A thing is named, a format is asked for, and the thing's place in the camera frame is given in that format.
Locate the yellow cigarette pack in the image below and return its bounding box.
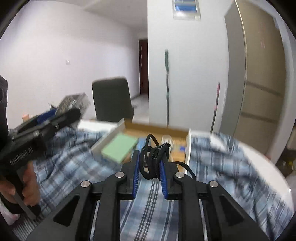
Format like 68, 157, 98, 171
169, 145, 186, 162

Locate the black cable with white plush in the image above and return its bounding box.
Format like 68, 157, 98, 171
138, 133, 197, 181

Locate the green sticky note pad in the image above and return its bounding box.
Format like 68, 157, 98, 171
101, 133, 138, 163

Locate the blue packet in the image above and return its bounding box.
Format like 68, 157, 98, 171
135, 138, 148, 152

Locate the person's left hand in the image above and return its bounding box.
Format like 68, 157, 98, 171
1, 161, 40, 206

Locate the pink cup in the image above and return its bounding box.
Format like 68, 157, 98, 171
22, 114, 30, 122

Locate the grey patterned box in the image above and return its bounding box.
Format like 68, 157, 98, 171
56, 93, 90, 116

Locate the white cardboard tray box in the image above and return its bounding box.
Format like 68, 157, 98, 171
89, 120, 191, 181

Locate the dark office chair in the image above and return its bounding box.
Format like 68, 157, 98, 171
92, 77, 134, 123

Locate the blue plaid cloth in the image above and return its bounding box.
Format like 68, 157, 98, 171
11, 128, 293, 240

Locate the dark red door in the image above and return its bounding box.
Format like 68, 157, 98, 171
139, 39, 149, 94

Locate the gold refrigerator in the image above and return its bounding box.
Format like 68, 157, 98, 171
220, 1, 293, 162

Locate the grey electrical panel box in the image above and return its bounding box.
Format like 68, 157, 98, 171
172, 0, 201, 21

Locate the green mop handle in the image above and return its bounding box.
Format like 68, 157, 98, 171
165, 49, 170, 127

